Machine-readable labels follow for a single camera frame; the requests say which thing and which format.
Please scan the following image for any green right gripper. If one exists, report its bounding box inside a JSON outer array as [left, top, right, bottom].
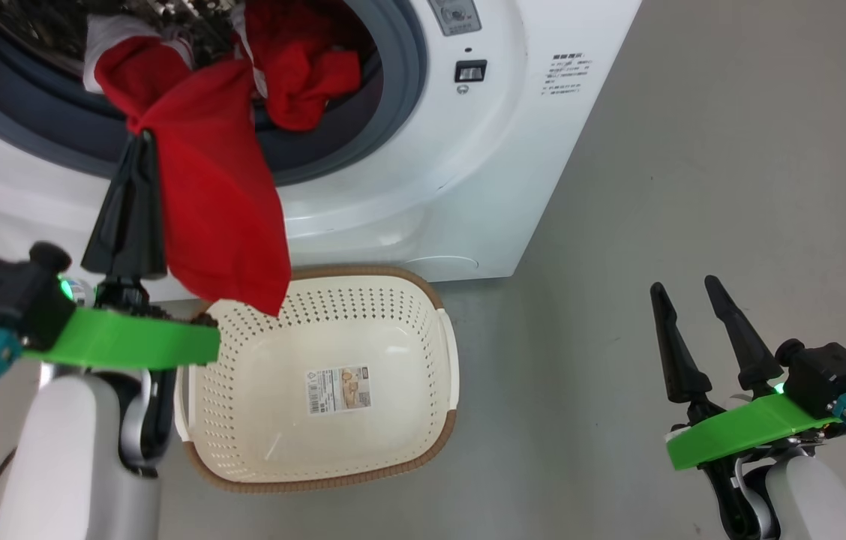
[[650, 275, 840, 471]]

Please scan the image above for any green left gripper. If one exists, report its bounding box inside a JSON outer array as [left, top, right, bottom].
[[22, 131, 221, 372]]

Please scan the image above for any red garment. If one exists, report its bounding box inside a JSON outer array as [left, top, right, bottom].
[[83, 13, 293, 317], [243, 0, 362, 132]]

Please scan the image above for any cream perforated laundry basket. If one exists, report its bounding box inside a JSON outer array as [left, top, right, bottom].
[[174, 264, 460, 494]]

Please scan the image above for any white front-load washing machine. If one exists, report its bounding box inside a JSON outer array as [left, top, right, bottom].
[[0, 0, 643, 305]]

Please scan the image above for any printed instruction label sticker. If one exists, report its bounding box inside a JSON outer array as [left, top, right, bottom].
[[307, 365, 372, 416]]

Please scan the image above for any grey warning label sticker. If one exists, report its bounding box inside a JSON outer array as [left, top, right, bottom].
[[427, 0, 482, 37]]

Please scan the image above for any round white filter cover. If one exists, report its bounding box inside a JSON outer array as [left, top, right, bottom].
[[400, 255, 480, 272]]

